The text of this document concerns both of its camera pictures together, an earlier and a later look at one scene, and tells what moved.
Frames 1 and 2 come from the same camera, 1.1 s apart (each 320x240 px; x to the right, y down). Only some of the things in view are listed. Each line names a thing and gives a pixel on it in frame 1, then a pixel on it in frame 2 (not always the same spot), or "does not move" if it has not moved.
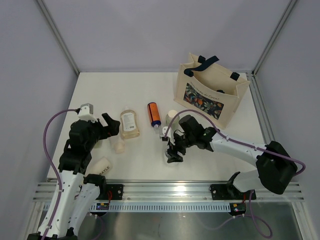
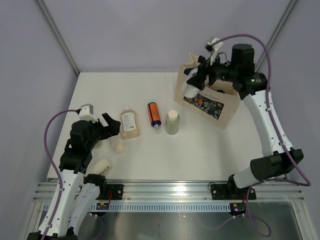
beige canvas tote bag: [204, 84] does not move
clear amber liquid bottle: [129, 126] does not move
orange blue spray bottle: [154, 114] does not move
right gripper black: [172, 151] -> [198, 80]
